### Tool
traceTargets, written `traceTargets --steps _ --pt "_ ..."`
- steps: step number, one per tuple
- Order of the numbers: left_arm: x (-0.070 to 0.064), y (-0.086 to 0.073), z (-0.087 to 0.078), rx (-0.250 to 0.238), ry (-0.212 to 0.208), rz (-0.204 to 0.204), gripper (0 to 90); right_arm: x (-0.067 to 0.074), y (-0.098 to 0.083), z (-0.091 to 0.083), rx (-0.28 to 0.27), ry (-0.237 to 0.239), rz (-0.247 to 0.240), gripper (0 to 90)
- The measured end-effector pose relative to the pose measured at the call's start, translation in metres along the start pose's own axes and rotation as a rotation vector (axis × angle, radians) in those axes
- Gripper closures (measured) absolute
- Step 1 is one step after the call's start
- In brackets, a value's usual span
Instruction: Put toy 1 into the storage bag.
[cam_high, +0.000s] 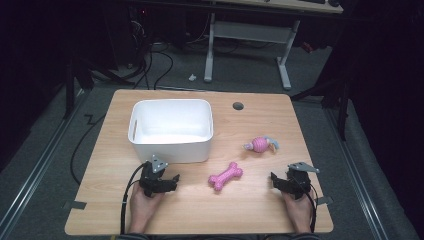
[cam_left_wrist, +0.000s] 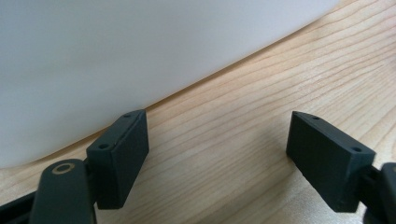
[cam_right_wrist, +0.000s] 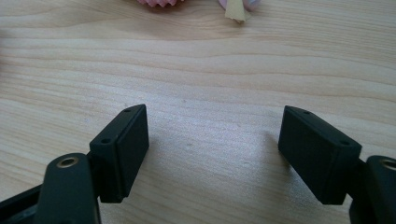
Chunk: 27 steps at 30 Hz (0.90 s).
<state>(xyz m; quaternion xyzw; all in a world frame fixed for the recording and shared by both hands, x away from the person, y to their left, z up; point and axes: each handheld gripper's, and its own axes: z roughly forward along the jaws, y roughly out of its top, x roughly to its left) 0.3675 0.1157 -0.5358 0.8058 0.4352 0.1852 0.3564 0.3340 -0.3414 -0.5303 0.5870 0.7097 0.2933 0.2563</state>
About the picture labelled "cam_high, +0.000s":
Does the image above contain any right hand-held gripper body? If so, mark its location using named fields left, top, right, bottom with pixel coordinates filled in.
left=286, top=161, right=321, bottom=201

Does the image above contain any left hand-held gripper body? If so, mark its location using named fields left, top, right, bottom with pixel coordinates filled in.
left=138, top=153, right=169, bottom=198

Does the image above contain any white plastic storage bin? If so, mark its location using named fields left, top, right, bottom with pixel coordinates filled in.
left=127, top=98, right=214, bottom=165

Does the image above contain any pink ball rope toy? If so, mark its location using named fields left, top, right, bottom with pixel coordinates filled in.
left=242, top=135, right=281, bottom=154

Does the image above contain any pink bone chew toy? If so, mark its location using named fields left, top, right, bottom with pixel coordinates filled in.
left=208, top=161, right=244, bottom=192

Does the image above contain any person's left hand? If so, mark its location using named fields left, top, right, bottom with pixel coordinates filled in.
left=129, top=182, right=166, bottom=218

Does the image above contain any person's right hand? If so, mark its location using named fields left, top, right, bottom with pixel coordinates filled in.
left=281, top=190, right=316, bottom=218

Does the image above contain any grey tape strip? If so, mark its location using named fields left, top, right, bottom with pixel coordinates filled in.
left=315, top=195, right=334, bottom=206
left=62, top=200, right=88, bottom=211

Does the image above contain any black metal stand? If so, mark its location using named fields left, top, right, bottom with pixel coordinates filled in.
left=61, top=49, right=136, bottom=120
left=290, top=66, right=354, bottom=142

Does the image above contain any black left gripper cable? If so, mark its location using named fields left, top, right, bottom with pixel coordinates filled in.
left=119, top=161, right=148, bottom=236

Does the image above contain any metal floor rail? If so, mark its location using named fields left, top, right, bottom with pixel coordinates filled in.
left=323, top=108, right=390, bottom=240
left=0, top=89, right=93, bottom=234

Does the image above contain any black floor cable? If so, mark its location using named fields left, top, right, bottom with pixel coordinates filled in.
left=69, top=112, right=108, bottom=186

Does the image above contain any bundle of black cables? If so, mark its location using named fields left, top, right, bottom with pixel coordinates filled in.
left=128, top=19, right=175, bottom=91

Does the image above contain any wooden desk with grey frame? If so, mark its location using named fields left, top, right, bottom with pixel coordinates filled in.
left=201, top=0, right=345, bottom=92

